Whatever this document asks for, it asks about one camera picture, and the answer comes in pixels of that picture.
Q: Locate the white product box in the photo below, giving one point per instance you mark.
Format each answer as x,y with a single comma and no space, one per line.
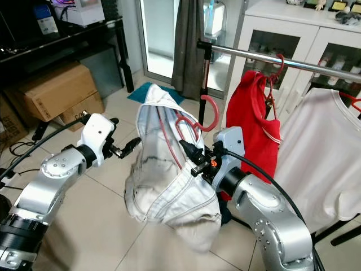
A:
84,11

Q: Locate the teal floor mat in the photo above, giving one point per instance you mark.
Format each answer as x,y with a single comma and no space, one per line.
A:
138,93

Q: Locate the red plastic hanger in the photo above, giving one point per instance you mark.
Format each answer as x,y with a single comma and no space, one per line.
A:
281,63
354,101
217,116

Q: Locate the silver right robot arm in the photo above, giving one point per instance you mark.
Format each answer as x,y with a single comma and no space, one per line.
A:
265,214

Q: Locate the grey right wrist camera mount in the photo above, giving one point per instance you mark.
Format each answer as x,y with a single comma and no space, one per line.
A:
231,141

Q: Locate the cardboard box white label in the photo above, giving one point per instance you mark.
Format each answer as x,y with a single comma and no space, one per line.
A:
11,121

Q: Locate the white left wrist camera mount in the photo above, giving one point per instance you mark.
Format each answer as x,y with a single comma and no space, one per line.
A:
97,132

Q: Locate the white glass door cabinet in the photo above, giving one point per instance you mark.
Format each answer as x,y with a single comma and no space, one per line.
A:
287,14

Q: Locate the black power adapter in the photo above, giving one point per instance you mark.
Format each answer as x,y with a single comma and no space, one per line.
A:
40,131

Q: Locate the blue labelled box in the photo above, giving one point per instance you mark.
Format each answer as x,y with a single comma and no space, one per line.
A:
46,20

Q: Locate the plain white t-shirt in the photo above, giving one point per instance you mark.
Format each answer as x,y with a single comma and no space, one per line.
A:
316,152

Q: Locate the red shirt white trim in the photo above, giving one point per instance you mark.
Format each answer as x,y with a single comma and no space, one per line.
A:
251,113

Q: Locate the black desk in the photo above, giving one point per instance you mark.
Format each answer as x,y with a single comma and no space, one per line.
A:
51,48

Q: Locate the grey curtain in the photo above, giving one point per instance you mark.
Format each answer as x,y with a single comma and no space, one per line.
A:
189,45

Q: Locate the large brown cardboard box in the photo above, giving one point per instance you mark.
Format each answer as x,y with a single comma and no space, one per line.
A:
56,90

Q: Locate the cream denim jacket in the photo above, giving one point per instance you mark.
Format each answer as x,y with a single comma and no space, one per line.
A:
163,192

